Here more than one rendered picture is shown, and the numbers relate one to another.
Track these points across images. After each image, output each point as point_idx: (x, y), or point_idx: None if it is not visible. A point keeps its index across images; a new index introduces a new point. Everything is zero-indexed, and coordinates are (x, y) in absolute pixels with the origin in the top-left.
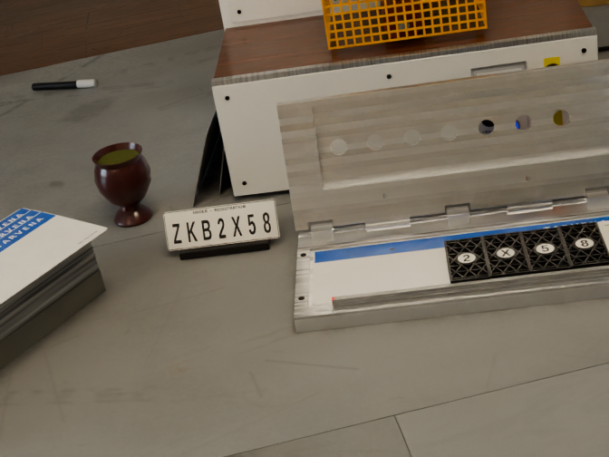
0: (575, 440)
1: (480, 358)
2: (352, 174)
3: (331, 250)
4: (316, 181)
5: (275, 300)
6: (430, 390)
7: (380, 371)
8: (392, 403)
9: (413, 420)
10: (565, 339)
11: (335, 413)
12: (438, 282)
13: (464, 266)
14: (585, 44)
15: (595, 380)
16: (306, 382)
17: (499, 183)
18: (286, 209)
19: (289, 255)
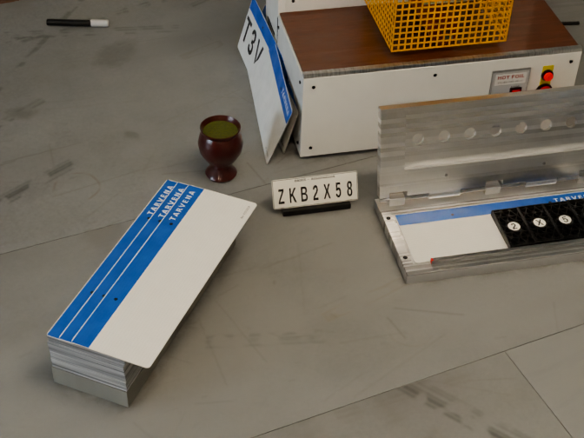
0: None
1: (544, 305)
2: (424, 158)
3: (407, 214)
4: (401, 164)
5: (376, 255)
6: (520, 331)
7: (480, 315)
8: (500, 341)
9: (519, 355)
10: None
11: (464, 350)
12: (498, 245)
13: (514, 233)
14: (573, 57)
15: None
16: (432, 325)
17: (525, 166)
18: (346, 169)
19: (368, 214)
